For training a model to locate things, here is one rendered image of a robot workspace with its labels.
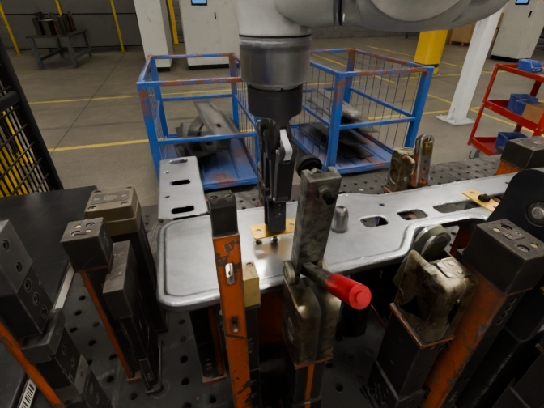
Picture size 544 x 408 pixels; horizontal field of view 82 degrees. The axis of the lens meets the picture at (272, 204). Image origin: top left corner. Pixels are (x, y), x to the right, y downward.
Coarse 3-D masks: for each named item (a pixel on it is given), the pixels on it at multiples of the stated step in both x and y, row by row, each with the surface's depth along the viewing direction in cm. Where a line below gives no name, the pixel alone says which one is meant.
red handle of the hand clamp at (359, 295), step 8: (304, 264) 40; (312, 264) 40; (304, 272) 39; (312, 272) 36; (320, 272) 35; (328, 272) 35; (312, 280) 37; (320, 280) 34; (328, 280) 32; (336, 280) 30; (344, 280) 29; (352, 280) 29; (328, 288) 32; (336, 288) 30; (344, 288) 28; (352, 288) 27; (360, 288) 28; (368, 288) 28; (336, 296) 30; (344, 296) 28; (352, 296) 27; (360, 296) 27; (368, 296) 27; (352, 304) 27; (360, 304) 27
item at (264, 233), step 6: (288, 222) 56; (294, 222) 56; (252, 228) 55; (258, 228) 55; (264, 228) 55; (288, 228) 55; (294, 228) 55; (252, 234) 54; (258, 234) 53; (264, 234) 53; (270, 234) 53; (276, 234) 53; (282, 234) 54
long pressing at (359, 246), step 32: (416, 192) 70; (448, 192) 70; (480, 192) 70; (192, 224) 60; (352, 224) 60; (416, 224) 59; (448, 224) 61; (160, 256) 53; (192, 256) 53; (256, 256) 53; (288, 256) 53; (352, 256) 53; (384, 256) 52; (160, 288) 47; (192, 288) 47
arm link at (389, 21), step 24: (360, 0) 30; (384, 0) 28; (408, 0) 27; (432, 0) 26; (456, 0) 27; (480, 0) 28; (504, 0) 29; (360, 24) 34; (384, 24) 31; (408, 24) 30; (432, 24) 30; (456, 24) 31
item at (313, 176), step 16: (304, 160) 33; (320, 160) 34; (304, 176) 31; (320, 176) 31; (336, 176) 31; (304, 192) 32; (320, 192) 31; (336, 192) 32; (304, 208) 33; (320, 208) 33; (304, 224) 34; (320, 224) 35; (304, 240) 36; (320, 240) 37; (304, 256) 38; (320, 256) 39
